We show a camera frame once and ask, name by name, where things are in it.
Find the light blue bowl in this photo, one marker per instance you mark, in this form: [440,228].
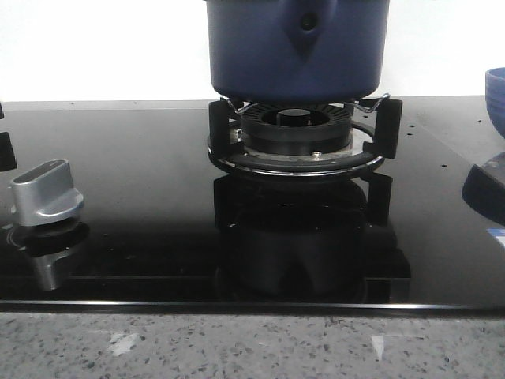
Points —
[494,97]

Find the black gas burner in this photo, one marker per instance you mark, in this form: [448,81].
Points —
[296,131]

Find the black pan support grate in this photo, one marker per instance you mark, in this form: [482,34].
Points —
[374,138]

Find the dark blue saucepan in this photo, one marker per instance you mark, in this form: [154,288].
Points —
[296,51]

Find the silver stove knob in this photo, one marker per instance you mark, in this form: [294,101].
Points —
[45,194]

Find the black left burner grate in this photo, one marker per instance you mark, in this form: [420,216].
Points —
[7,157]

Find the blue cooktop sticker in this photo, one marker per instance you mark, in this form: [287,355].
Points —
[498,234]

